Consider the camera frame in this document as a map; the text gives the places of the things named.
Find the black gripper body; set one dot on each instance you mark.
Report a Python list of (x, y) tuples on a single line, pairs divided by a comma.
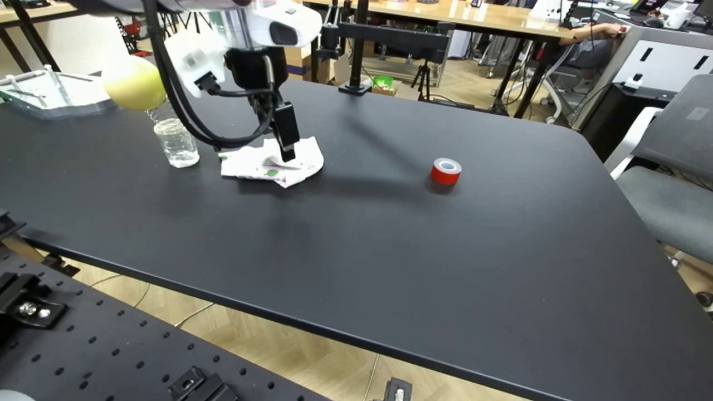
[(261, 74)]

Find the white towel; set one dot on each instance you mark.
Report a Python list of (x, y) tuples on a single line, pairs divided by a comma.
[(264, 164)]

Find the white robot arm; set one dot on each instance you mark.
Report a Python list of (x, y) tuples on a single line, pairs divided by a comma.
[(191, 64)]

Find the clear acrylic rack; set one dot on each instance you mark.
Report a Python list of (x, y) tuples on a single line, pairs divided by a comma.
[(53, 98)]

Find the clear plastic cup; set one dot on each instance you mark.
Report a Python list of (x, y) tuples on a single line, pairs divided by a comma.
[(176, 143)]

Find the yellow-green ball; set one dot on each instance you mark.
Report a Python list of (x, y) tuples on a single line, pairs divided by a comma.
[(134, 84)]

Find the red tape roll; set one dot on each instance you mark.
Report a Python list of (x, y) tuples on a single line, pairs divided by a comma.
[(446, 172)]

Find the wooden background table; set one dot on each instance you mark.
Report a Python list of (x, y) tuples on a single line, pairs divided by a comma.
[(484, 18)]

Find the black perforated breadboard plate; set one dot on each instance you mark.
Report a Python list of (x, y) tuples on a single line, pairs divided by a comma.
[(64, 343)]

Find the grey office chair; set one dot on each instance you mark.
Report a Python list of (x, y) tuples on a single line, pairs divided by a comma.
[(665, 168)]

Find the black camera tripod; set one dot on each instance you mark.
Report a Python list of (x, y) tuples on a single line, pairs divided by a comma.
[(422, 84)]

